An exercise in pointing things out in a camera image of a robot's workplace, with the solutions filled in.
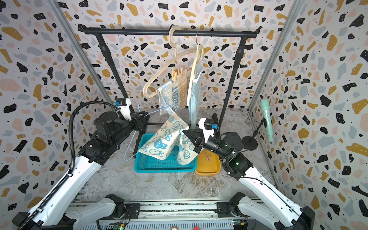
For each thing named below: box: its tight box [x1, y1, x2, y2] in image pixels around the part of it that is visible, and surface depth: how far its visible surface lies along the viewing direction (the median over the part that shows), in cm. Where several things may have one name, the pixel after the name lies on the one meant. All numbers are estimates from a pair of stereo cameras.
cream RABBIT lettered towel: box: [157, 67, 192, 115], surface depth 75 cm
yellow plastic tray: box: [195, 149, 222, 176], surface depth 93 cm
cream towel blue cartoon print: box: [138, 112, 199, 165], surface depth 67 cm
